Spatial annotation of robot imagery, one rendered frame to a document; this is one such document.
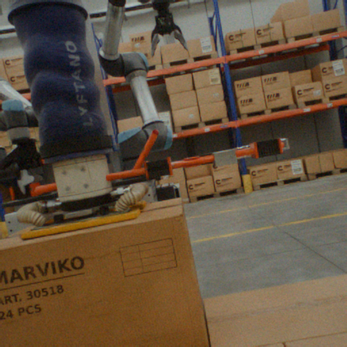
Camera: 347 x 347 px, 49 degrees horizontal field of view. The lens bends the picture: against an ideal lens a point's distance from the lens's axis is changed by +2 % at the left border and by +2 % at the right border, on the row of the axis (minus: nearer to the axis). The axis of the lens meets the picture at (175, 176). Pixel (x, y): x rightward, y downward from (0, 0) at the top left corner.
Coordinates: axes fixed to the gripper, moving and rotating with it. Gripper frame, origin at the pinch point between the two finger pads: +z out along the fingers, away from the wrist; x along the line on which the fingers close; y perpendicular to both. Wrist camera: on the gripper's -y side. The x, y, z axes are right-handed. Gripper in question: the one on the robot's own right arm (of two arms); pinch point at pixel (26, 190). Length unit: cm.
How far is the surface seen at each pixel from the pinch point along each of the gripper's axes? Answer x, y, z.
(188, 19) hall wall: 820, 148, -330
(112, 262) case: -46, 38, 24
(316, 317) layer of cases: -36, 93, 54
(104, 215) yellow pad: -38, 36, 11
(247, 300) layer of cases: -15, 76, 54
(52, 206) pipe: -28.3, 18.6, 6.2
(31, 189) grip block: -4.3, 3.6, -0.2
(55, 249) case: -46, 23, 17
